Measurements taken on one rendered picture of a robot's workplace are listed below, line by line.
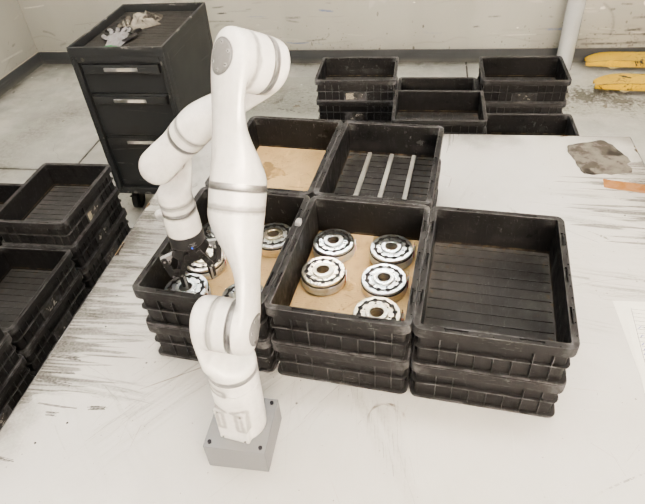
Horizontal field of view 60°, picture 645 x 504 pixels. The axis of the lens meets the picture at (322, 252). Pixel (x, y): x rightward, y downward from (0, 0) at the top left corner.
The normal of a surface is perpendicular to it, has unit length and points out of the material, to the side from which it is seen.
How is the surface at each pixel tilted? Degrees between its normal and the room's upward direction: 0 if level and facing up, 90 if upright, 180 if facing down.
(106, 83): 90
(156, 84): 90
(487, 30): 90
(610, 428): 0
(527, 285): 0
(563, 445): 0
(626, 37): 90
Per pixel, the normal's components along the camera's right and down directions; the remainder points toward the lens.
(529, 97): -0.15, 0.65
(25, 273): -0.07, -0.76
